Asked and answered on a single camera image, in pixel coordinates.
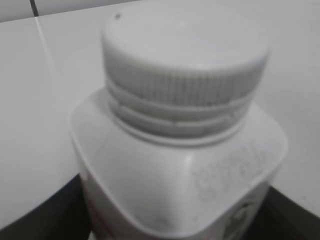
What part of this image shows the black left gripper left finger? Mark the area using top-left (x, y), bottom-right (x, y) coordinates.
top-left (0, 175), bottom-right (92, 240)

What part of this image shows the white strawberry yogurt bottle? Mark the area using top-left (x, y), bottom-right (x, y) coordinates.
top-left (68, 89), bottom-right (288, 240)

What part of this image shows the white ribbed bottle cap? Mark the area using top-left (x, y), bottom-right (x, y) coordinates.
top-left (101, 2), bottom-right (270, 139)

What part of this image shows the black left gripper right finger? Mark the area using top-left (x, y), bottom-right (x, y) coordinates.
top-left (247, 187), bottom-right (320, 240)

